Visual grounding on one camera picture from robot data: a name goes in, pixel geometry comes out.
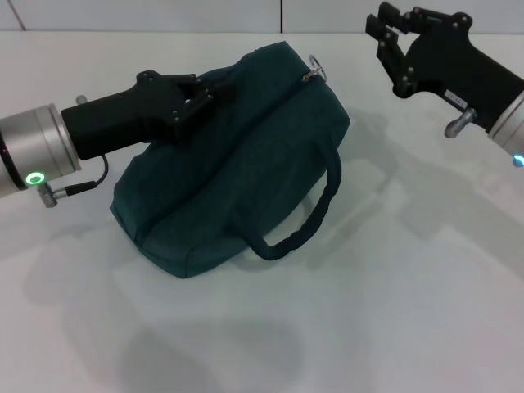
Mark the small clear cylindrical plug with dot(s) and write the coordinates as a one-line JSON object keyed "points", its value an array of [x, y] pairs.
{"points": [[460, 122], [81, 99]]}

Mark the dark teal fabric bag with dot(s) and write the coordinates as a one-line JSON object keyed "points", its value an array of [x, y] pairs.
{"points": [[229, 172]]}

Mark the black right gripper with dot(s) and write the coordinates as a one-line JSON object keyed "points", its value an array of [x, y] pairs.
{"points": [[454, 69]]}

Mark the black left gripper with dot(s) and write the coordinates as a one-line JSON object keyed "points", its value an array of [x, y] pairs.
{"points": [[123, 118]]}

